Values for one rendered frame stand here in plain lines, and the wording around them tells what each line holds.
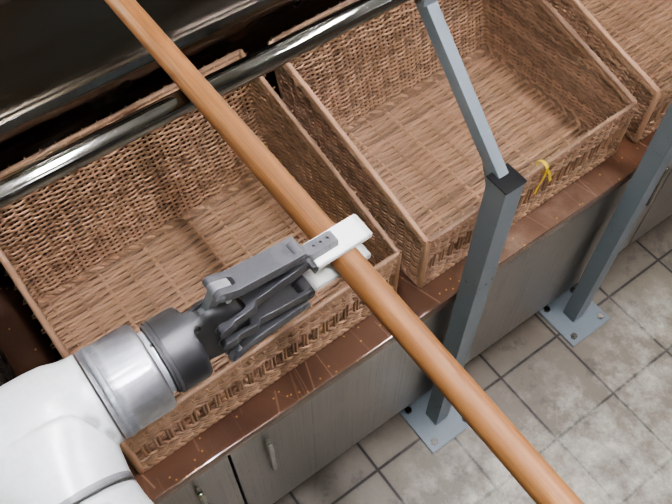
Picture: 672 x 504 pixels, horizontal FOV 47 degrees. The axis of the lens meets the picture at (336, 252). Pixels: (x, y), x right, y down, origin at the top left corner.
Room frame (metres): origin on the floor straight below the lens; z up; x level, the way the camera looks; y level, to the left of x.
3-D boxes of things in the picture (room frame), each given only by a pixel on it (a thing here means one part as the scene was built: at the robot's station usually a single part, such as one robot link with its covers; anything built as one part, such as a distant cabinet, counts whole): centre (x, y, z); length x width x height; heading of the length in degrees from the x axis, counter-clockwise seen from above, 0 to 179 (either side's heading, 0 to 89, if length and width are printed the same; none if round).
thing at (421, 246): (1.09, -0.23, 0.72); 0.56 x 0.49 x 0.28; 127
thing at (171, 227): (0.74, 0.25, 0.72); 0.56 x 0.49 x 0.28; 128
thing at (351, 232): (0.42, 0.00, 1.21); 0.07 x 0.03 x 0.01; 126
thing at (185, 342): (0.33, 0.13, 1.20); 0.09 x 0.07 x 0.08; 126
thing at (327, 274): (0.42, 0.00, 1.18); 0.07 x 0.03 x 0.01; 126
